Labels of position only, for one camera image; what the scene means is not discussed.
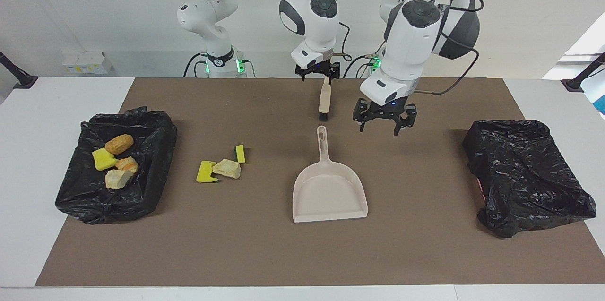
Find crusty bread chunk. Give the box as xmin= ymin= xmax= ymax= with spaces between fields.
xmin=115 ymin=156 xmax=140 ymax=174

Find notched yellow sponge piece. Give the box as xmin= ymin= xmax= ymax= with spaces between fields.
xmin=196 ymin=160 xmax=221 ymax=184

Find brown table mat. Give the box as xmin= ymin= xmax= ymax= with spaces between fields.
xmin=35 ymin=77 xmax=605 ymax=287

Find pale bread chunk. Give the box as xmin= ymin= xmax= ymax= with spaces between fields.
xmin=104 ymin=169 xmax=134 ymax=190

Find black camera stand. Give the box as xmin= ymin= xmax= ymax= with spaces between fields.
xmin=561 ymin=52 xmax=605 ymax=93
xmin=0 ymin=51 xmax=38 ymax=90

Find white power strip box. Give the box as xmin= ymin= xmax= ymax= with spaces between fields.
xmin=61 ymin=51 xmax=114 ymax=75

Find beige plastic dustpan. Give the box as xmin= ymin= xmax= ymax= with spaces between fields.
xmin=292 ymin=125 xmax=369 ymax=224

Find brown bread-like lump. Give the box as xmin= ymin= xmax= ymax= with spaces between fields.
xmin=104 ymin=134 xmax=134 ymax=155

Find black base power cable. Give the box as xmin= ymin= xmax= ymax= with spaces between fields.
xmin=343 ymin=53 xmax=379 ymax=78
xmin=183 ymin=52 xmax=208 ymax=78

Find beige hand brush black bristles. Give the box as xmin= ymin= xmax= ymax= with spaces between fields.
xmin=318 ymin=77 xmax=333 ymax=123

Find bin lined with black bag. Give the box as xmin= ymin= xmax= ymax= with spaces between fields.
xmin=462 ymin=119 xmax=597 ymax=239
xmin=55 ymin=106 xmax=178 ymax=225

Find whitish angular foam chunk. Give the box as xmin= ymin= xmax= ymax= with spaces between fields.
xmin=212 ymin=158 xmax=242 ymax=180

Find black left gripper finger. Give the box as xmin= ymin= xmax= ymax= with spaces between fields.
xmin=353 ymin=105 xmax=374 ymax=132
xmin=392 ymin=106 xmax=418 ymax=137

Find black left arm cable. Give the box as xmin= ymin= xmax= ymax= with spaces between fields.
xmin=399 ymin=0 xmax=486 ymax=97

